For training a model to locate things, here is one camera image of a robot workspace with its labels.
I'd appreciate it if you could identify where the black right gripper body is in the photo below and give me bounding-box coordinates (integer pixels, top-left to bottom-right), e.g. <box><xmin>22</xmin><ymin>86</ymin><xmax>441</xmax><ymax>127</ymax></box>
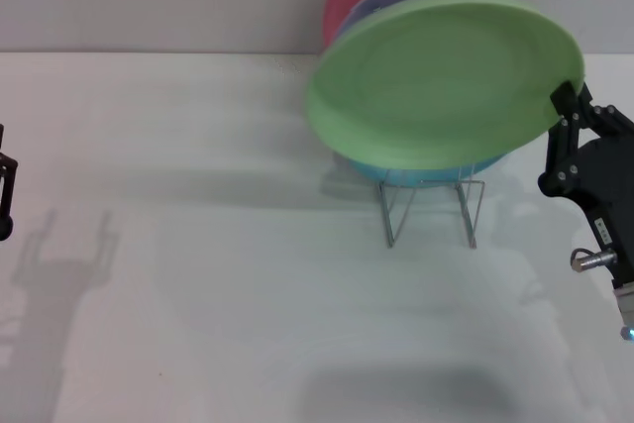
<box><xmin>559</xmin><ymin>132</ymin><xmax>634</xmax><ymax>291</ymax></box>

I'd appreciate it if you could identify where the green plate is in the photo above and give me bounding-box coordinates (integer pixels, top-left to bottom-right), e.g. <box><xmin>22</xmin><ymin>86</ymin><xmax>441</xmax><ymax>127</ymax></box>
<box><xmin>303</xmin><ymin>0</ymin><xmax>587</xmax><ymax>172</ymax></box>

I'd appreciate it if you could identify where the teal blue plate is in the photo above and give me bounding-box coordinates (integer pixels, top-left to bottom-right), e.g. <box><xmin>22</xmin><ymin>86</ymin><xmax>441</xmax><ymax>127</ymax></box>
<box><xmin>343</xmin><ymin>152</ymin><xmax>510</xmax><ymax>190</ymax></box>

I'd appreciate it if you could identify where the chrome wire plate rack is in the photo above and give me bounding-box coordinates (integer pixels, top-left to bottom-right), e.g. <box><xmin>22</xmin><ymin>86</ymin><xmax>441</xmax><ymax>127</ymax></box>
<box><xmin>377</xmin><ymin>163</ymin><xmax>486</xmax><ymax>250</ymax></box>

